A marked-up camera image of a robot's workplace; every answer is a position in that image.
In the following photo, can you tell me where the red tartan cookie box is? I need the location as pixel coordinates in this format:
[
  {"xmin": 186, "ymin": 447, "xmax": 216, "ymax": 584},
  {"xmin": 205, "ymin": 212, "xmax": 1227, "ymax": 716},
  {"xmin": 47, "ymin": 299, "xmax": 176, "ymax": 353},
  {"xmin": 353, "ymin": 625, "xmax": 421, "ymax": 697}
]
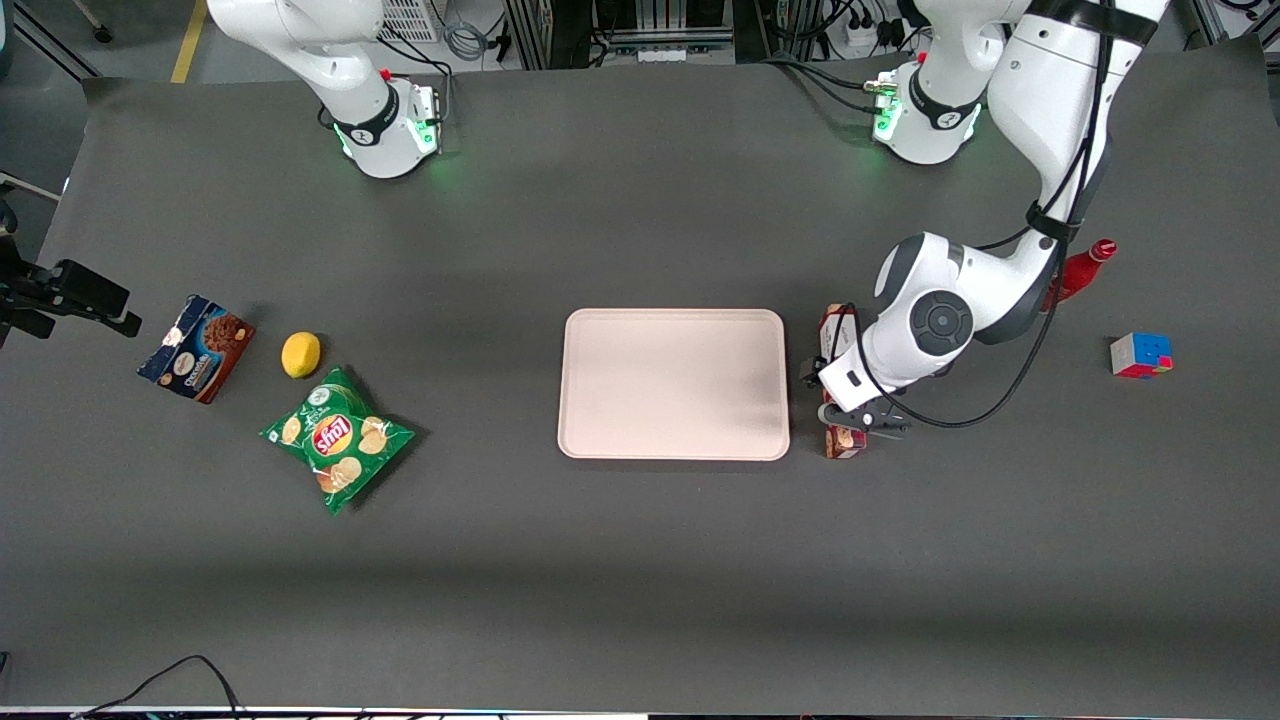
[{"xmin": 818, "ymin": 303, "xmax": 869, "ymax": 461}]

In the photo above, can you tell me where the pale pink rectangular tray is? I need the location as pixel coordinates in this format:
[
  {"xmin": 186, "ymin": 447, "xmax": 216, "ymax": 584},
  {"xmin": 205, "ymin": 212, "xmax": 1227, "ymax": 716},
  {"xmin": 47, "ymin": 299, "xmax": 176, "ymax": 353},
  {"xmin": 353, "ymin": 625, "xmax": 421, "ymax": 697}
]
[{"xmin": 557, "ymin": 307, "xmax": 792, "ymax": 462}]

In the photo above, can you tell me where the blue chocolate cookie box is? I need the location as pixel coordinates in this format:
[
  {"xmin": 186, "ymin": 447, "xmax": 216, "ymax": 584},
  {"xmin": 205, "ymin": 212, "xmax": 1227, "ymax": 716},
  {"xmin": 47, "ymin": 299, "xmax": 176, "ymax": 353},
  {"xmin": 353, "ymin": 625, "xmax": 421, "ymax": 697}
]
[{"xmin": 137, "ymin": 294, "xmax": 256, "ymax": 405}]

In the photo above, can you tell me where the red bottle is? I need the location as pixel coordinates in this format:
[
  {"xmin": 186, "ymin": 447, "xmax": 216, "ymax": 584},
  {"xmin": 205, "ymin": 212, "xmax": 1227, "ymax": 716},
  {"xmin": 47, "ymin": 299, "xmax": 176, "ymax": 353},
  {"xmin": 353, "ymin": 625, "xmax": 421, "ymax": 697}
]
[{"xmin": 1040, "ymin": 238, "xmax": 1118, "ymax": 313}]

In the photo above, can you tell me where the dark grey table mat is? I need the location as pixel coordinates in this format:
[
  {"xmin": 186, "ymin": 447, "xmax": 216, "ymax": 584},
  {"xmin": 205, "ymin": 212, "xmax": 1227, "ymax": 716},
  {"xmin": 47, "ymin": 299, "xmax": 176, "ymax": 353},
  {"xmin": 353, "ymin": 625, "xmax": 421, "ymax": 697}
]
[{"xmin": 0, "ymin": 35, "xmax": 1280, "ymax": 716}]

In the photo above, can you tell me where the Rubik's cube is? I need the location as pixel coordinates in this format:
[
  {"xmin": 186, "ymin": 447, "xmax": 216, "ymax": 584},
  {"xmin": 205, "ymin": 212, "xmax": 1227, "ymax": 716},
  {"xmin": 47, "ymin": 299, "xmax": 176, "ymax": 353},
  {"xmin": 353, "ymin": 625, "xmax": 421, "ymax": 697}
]
[{"xmin": 1109, "ymin": 332, "xmax": 1174, "ymax": 380}]

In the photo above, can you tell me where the white power strip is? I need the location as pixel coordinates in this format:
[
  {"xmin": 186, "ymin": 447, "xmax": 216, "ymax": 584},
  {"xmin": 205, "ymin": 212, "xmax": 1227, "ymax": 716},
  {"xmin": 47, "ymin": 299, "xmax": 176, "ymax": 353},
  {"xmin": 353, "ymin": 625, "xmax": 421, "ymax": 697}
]
[{"xmin": 845, "ymin": 12, "xmax": 906, "ymax": 51}]

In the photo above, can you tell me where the aluminium equipment rack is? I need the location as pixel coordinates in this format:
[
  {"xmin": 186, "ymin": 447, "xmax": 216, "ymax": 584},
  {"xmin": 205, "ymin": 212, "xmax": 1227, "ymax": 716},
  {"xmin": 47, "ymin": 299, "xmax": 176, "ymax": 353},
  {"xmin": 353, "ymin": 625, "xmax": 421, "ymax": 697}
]
[{"xmin": 503, "ymin": 0, "xmax": 773, "ymax": 69}]

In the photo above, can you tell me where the green Lay's chips bag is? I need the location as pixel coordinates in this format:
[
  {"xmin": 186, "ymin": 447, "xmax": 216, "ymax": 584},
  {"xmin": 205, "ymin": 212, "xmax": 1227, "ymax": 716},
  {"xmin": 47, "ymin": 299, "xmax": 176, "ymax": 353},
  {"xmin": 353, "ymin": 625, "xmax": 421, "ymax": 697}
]
[{"xmin": 259, "ymin": 366, "xmax": 417, "ymax": 517}]

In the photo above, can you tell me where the yellow lemon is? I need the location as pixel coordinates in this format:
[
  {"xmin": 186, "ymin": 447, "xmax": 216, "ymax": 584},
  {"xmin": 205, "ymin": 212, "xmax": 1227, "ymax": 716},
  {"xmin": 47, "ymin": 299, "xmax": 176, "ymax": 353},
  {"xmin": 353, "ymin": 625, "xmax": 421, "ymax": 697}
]
[{"xmin": 281, "ymin": 331, "xmax": 323, "ymax": 380}]

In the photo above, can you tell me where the yellow floor tape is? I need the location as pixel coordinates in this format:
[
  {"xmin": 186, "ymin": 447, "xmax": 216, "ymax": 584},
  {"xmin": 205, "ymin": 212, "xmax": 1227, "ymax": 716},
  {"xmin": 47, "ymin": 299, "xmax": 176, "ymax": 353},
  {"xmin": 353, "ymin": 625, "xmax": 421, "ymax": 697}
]
[{"xmin": 169, "ymin": 0, "xmax": 209, "ymax": 85}]

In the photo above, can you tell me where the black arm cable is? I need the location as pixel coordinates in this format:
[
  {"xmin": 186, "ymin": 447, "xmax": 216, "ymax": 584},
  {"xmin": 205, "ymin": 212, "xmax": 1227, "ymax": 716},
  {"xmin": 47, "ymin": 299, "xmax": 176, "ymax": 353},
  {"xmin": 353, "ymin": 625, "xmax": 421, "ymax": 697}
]
[{"xmin": 830, "ymin": 0, "xmax": 1117, "ymax": 431}]

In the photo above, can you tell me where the black base cable bundle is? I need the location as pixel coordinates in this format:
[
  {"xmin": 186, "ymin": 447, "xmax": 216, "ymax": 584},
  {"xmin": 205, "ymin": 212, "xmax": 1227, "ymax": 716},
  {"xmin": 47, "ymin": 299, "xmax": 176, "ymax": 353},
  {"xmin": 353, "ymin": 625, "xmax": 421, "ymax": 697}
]
[{"xmin": 762, "ymin": 52, "xmax": 883, "ymax": 119}]

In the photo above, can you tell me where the grey coiled cable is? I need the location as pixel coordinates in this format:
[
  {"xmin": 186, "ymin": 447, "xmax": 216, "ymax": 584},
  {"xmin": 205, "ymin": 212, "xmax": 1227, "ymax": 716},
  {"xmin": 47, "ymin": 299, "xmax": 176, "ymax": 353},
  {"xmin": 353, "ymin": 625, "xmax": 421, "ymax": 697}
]
[{"xmin": 442, "ymin": 18, "xmax": 489, "ymax": 63}]

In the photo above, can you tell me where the black looped table cable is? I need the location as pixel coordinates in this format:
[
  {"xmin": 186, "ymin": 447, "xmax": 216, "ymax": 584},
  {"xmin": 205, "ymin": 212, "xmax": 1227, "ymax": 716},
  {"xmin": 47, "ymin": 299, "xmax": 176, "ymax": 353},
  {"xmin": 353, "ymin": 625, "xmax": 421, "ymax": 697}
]
[{"xmin": 70, "ymin": 655, "xmax": 246, "ymax": 720}]

